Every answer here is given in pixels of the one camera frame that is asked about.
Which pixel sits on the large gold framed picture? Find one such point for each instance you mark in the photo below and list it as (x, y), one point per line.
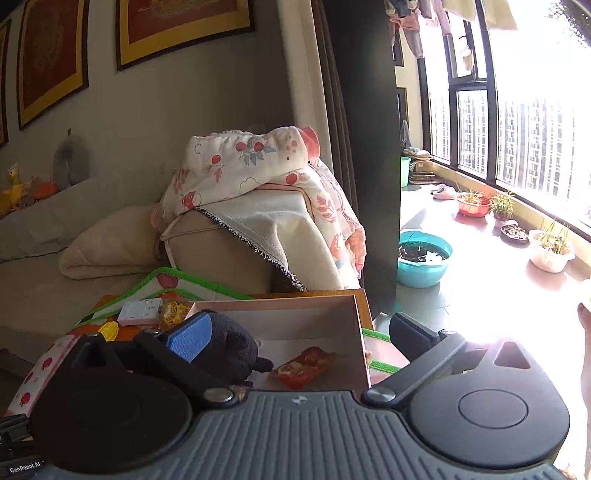
(184, 23)

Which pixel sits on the white socket box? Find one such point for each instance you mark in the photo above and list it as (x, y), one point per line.
(138, 312)

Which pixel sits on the grey neck pillow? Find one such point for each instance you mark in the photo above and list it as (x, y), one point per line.
(69, 161)

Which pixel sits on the beige sofa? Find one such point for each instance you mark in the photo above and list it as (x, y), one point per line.
(221, 258)

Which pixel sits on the small potted plant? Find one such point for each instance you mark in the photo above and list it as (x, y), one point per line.
(502, 207)

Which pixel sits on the colourful printed play mat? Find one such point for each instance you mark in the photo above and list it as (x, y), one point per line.
(152, 286)

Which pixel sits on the dark curtain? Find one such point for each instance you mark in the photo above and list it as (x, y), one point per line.
(364, 138)

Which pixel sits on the dark shallow dish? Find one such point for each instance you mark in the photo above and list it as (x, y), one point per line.
(515, 233)

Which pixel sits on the cream fringed towel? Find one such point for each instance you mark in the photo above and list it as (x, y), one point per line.
(286, 221)

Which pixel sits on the yellow candy packet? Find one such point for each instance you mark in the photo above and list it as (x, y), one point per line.
(173, 314)

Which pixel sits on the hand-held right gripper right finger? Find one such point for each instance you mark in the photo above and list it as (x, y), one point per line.
(411, 334)

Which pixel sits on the red basin planter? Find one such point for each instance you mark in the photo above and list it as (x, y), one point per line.
(473, 207)

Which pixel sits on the red snack packet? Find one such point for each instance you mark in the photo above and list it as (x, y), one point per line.
(307, 368)

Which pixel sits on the orange plush toy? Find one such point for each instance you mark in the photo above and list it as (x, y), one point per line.
(44, 189)

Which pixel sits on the teal plastic basin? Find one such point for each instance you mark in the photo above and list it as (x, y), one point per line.
(422, 272)

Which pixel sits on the green plastic bucket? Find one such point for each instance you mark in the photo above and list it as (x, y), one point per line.
(405, 171)

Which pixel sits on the hanging laundry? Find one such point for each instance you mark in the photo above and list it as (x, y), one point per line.
(411, 18)

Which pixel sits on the yellow plush toy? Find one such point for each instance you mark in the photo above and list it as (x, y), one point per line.
(11, 189)

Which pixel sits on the stacked cardboard boxes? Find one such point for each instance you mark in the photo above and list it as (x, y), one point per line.
(420, 166)

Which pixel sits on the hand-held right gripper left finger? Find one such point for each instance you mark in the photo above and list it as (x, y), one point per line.
(191, 339)

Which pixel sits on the black plush toy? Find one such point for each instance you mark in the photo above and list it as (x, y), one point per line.
(231, 350)

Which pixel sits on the floral printed blanket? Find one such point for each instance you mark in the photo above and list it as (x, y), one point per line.
(231, 161)

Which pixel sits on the white pot with plant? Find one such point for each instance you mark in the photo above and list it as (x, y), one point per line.
(549, 258)

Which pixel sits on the pink slippers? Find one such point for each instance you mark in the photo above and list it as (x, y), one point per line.
(443, 192)

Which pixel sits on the pink cardboard box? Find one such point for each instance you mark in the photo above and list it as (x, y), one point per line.
(295, 323)

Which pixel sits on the black framed window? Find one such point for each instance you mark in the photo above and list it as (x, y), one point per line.
(491, 115)

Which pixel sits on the beige pillow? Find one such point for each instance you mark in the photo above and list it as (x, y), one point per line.
(111, 244)

